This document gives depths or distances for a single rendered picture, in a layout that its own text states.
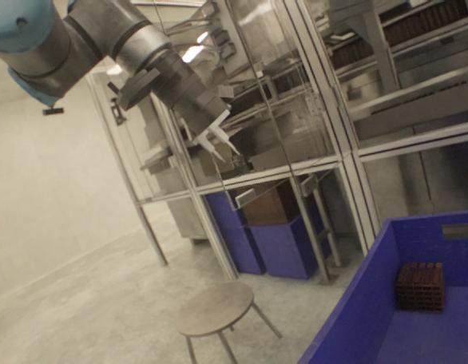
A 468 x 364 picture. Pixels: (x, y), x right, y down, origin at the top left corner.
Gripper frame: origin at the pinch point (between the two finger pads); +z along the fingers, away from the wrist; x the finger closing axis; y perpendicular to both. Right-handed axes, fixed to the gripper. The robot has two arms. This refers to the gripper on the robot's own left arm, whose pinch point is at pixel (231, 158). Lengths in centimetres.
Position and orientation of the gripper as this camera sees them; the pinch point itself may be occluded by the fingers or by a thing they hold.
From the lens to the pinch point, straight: 47.5
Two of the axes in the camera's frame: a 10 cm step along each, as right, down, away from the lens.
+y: 5.2, -7.1, 4.7
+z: 6.8, 6.8, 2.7
